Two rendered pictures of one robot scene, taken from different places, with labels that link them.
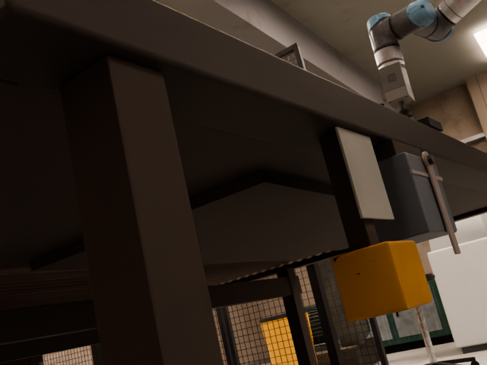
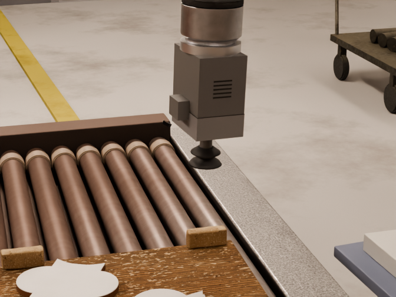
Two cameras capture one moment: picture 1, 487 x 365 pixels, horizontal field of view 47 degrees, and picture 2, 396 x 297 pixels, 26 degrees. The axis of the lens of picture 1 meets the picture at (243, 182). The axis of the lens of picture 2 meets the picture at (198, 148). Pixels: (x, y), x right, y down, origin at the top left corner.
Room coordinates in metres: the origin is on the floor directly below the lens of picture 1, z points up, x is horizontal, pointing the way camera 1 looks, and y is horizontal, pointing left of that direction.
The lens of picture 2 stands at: (0.87, 0.29, 1.51)
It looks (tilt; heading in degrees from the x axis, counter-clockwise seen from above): 20 degrees down; 311
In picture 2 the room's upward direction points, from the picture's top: straight up
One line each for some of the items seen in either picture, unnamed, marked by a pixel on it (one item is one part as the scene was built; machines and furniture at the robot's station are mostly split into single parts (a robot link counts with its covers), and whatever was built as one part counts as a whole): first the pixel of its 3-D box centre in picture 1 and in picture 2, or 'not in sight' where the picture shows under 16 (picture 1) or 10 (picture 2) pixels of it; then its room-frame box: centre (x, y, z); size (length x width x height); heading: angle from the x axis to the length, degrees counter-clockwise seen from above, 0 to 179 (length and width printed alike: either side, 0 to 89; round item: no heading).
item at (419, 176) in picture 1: (406, 205); not in sight; (0.86, -0.24, 0.77); 0.14 x 0.11 x 0.18; 146
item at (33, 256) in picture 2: not in sight; (22, 258); (1.76, -0.36, 0.95); 0.06 x 0.02 x 0.03; 55
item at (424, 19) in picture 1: (415, 19); not in sight; (1.47, -0.58, 1.37); 0.11 x 0.11 x 0.08; 45
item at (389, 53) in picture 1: (389, 59); (210, 21); (1.54, -0.50, 1.29); 0.08 x 0.08 x 0.05
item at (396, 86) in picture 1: (392, 85); (199, 84); (1.54, -0.49, 1.22); 0.10 x 0.09 x 0.16; 63
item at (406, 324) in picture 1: (393, 316); not in sight; (7.80, -1.54, 0.38); 1.90 x 1.80 x 0.75; 60
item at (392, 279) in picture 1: (364, 219); not in sight; (0.71, -0.14, 0.74); 0.09 x 0.08 x 0.24; 146
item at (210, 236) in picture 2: not in sight; (206, 237); (1.61, -0.58, 0.95); 0.06 x 0.02 x 0.03; 55
